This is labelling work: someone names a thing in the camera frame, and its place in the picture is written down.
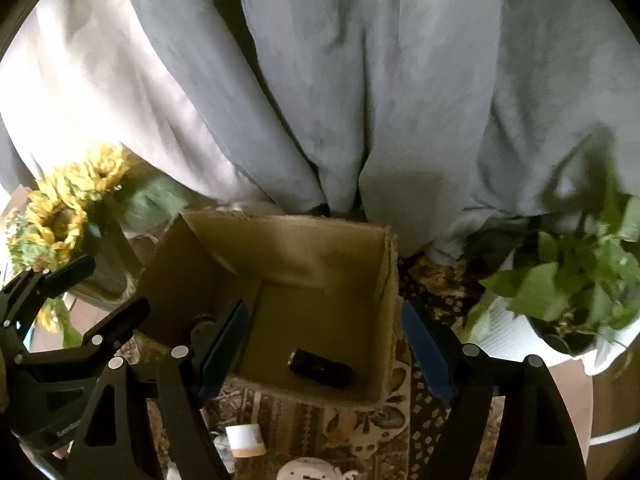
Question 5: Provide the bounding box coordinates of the artificial sunflower bouquet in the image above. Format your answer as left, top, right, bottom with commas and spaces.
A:
5, 142, 191, 348

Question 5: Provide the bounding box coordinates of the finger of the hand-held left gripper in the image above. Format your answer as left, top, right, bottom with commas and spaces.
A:
12, 300, 152, 381
0, 255, 97, 346

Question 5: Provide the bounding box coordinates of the brown cardboard box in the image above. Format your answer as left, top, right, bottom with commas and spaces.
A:
135, 210, 401, 406

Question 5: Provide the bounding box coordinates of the white round container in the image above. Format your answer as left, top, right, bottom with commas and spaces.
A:
276, 457, 346, 480

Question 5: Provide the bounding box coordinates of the white jar with tan band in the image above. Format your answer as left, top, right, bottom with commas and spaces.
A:
225, 423, 266, 457

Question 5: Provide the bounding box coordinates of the paisley patterned table mat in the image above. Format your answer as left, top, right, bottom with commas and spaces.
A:
125, 255, 506, 480

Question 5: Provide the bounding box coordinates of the pale green ribbed bucket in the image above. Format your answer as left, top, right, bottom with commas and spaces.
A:
70, 220, 143, 306

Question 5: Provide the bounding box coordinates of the white ribbed plant pot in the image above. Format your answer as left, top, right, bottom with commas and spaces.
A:
470, 295, 626, 376

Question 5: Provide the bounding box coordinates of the grey curtain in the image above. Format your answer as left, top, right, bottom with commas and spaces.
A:
0, 0, 640, 266

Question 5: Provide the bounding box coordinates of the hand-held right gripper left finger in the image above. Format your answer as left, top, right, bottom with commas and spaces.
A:
65, 299, 251, 480

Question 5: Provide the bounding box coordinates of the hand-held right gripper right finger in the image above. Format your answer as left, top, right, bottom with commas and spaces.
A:
400, 299, 588, 480

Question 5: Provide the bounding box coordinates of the small black rectangular device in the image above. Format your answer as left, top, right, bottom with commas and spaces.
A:
289, 348, 354, 388

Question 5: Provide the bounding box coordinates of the green leafy plant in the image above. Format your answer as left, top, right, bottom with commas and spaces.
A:
465, 160, 640, 356

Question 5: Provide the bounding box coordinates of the white cloth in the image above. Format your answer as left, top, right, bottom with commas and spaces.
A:
0, 5, 281, 211

